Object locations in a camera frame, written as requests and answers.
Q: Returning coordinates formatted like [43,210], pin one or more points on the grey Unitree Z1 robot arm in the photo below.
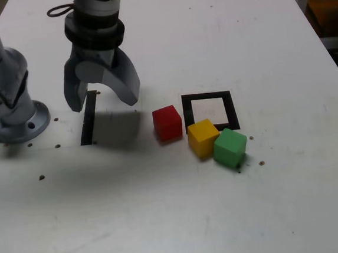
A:
[4,72]

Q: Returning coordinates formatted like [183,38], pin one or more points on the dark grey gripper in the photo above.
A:
[94,54]

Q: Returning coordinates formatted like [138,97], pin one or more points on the red cube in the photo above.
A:
[167,123]

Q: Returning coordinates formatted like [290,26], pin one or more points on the black tape strip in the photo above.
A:
[89,118]

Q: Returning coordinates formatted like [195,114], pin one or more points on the yellow cube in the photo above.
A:
[201,140]

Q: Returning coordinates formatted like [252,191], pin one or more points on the black tape square outline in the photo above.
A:
[229,106]

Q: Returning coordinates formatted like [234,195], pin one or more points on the green cube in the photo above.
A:
[228,149]

